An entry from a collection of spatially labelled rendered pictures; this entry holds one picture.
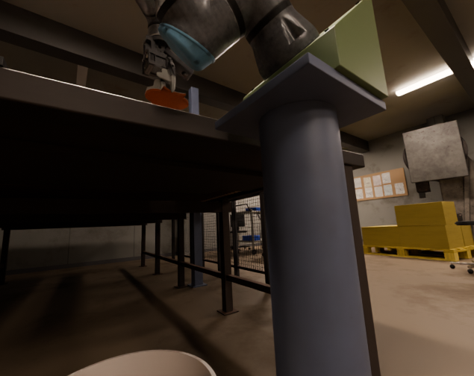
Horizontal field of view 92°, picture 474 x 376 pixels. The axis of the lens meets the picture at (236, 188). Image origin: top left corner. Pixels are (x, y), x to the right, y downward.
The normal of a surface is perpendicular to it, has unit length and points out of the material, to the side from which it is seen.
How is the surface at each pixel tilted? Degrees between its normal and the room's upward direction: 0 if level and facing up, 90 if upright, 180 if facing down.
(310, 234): 90
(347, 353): 90
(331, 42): 90
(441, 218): 90
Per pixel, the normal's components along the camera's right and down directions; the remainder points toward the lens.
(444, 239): -0.90, -0.03
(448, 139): -0.66, -0.09
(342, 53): 0.57, -0.17
